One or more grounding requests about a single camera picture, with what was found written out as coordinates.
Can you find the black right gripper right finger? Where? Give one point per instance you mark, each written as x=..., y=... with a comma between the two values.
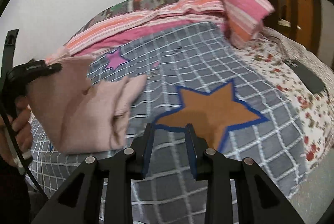
x=259, y=200

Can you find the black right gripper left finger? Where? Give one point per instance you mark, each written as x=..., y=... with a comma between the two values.
x=78, y=200

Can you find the pink knit sweater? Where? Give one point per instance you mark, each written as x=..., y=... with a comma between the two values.
x=79, y=117

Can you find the person left hand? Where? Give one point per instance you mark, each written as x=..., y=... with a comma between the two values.
x=21, y=127

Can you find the grey checked star blanket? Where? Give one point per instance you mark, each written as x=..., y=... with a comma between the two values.
x=193, y=77

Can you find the black smartphone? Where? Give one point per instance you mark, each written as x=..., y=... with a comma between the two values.
x=312, y=82

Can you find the floral bed sheet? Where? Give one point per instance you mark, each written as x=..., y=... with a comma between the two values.
x=268, y=55

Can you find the pink orange striped quilt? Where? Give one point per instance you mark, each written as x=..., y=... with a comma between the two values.
x=240, y=19

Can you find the brown wooden door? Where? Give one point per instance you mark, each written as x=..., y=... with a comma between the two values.
x=297, y=20

